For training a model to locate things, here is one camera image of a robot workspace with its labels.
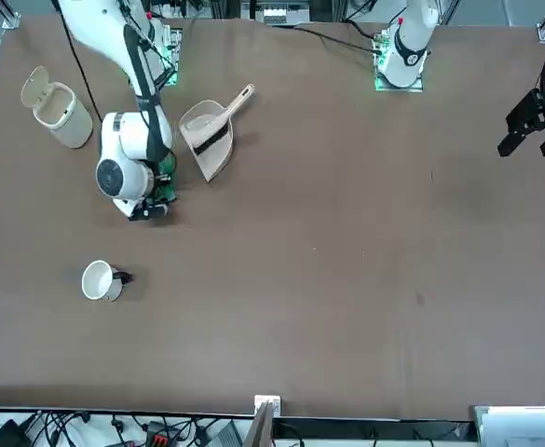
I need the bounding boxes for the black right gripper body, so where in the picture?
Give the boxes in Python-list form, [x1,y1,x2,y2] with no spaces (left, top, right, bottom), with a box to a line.
[130,182,170,221]

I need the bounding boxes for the beige plastic dustpan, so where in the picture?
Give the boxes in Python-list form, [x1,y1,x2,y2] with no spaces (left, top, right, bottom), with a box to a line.
[178,99,237,183]

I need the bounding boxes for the beige brush black bristles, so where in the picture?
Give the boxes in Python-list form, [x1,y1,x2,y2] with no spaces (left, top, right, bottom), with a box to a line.
[192,83,256,157]

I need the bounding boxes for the beige bin with lid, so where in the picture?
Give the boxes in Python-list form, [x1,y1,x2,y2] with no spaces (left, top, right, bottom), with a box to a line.
[19,65,94,151]

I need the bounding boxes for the black orange power strip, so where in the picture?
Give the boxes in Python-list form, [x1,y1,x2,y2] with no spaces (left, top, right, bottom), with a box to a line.
[142,420,171,447]

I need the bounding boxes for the grey power strip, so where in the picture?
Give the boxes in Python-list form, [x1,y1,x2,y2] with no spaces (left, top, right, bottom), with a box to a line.
[261,5,288,25]

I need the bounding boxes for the large black power adapter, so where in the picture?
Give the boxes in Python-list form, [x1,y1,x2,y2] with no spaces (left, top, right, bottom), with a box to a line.
[0,417,36,447]

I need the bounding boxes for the white board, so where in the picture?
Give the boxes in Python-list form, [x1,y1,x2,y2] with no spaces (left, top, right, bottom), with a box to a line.
[471,403,545,447]

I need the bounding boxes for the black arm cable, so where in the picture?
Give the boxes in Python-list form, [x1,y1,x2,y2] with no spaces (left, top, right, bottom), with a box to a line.
[55,0,103,123]
[121,20,173,162]

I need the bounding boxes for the white mug black handle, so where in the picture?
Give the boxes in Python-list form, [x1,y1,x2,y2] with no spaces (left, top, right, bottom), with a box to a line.
[80,259,135,304]

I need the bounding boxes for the black base power cable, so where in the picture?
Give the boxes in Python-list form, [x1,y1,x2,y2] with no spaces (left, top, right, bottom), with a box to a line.
[293,25,380,56]

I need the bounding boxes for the aluminium frame post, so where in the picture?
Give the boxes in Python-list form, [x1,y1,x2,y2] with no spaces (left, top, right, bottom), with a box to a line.
[246,394,283,447]

